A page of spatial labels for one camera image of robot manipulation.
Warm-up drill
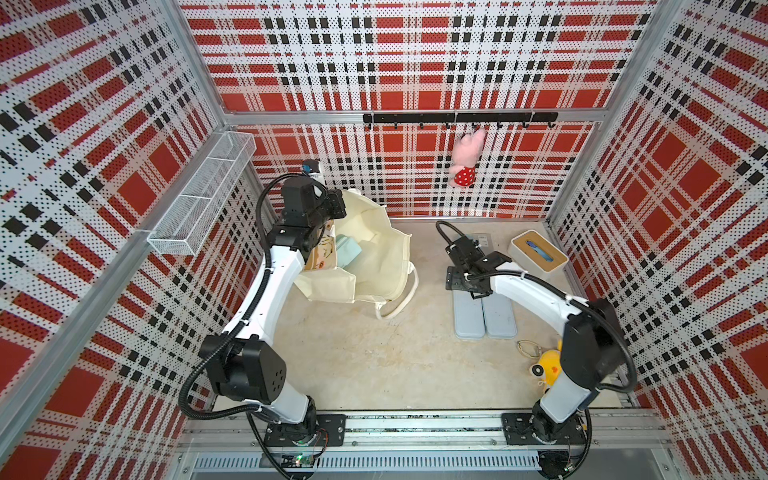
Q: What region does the transparent grey pencil case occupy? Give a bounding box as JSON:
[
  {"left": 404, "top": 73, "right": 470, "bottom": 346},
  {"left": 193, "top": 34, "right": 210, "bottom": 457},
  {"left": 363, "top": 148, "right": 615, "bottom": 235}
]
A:
[{"left": 472, "top": 233, "right": 494, "bottom": 251}]

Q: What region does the mint green pencil case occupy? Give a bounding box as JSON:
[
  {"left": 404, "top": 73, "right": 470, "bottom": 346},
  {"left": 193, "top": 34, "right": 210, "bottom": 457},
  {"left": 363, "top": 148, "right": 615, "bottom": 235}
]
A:
[{"left": 335, "top": 235, "right": 362, "bottom": 269}]

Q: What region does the light blue pencil case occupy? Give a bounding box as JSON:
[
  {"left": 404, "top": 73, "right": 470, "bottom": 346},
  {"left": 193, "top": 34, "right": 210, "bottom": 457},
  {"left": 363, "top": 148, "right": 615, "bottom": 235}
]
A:
[
  {"left": 481, "top": 293, "right": 518, "bottom": 339},
  {"left": 453, "top": 290, "right": 486, "bottom": 340}
]

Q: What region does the cream floral canvas bag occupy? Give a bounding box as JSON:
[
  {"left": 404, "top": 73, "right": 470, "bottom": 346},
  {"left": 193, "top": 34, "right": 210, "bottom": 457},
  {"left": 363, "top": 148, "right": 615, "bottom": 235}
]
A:
[{"left": 295, "top": 190, "right": 419, "bottom": 320}]

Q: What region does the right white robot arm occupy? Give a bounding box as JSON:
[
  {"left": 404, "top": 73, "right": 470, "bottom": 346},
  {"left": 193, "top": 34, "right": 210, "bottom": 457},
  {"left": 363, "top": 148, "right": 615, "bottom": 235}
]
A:
[{"left": 436, "top": 220, "right": 638, "bottom": 445}]

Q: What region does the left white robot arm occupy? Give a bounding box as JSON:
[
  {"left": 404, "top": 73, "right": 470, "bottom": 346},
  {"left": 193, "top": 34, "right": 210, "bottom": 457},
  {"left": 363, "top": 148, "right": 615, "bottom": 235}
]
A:
[{"left": 178, "top": 173, "right": 346, "bottom": 444}]

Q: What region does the white tissue box wooden lid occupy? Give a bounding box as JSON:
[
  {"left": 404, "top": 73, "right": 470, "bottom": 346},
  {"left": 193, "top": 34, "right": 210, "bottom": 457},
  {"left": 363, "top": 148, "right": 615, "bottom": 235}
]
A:
[{"left": 508, "top": 230, "right": 569, "bottom": 279}]

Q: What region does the pink plush pig toy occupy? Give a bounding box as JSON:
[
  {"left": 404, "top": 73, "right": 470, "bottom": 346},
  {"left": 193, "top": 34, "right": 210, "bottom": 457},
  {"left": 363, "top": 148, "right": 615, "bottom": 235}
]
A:
[{"left": 448, "top": 129, "right": 487, "bottom": 188}]

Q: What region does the yellow plush toy red dress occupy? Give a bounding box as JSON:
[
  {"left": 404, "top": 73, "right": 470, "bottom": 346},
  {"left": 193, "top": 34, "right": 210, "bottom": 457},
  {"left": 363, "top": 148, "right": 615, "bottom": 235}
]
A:
[{"left": 529, "top": 342, "right": 562, "bottom": 389}]

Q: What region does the small green circuit board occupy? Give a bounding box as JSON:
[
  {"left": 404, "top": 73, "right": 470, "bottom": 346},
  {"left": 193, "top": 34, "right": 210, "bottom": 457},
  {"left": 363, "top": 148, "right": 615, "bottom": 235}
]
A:
[{"left": 281, "top": 454, "right": 316, "bottom": 469}]

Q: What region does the black wall hook rail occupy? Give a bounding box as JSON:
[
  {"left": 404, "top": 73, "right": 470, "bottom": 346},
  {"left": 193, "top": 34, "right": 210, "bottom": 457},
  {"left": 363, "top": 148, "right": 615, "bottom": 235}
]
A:
[{"left": 362, "top": 111, "right": 559, "bottom": 126}]

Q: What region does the white wire mesh basket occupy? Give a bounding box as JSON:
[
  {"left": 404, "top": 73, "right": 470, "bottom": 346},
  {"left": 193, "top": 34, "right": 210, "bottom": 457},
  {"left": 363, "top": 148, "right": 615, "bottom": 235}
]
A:
[{"left": 148, "top": 131, "right": 256, "bottom": 256}]

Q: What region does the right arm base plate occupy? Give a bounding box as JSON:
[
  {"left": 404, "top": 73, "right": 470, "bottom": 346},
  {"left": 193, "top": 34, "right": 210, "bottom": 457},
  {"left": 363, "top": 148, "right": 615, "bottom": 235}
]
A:
[{"left": 501, "top": 412, "right": 587, "bottom": 447}]

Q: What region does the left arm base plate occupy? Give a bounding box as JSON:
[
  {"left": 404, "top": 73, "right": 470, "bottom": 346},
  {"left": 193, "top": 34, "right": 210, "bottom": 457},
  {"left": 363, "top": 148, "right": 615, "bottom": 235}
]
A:
[{"left": 263, "top": 413, "right": 347, "bottom": 447}]

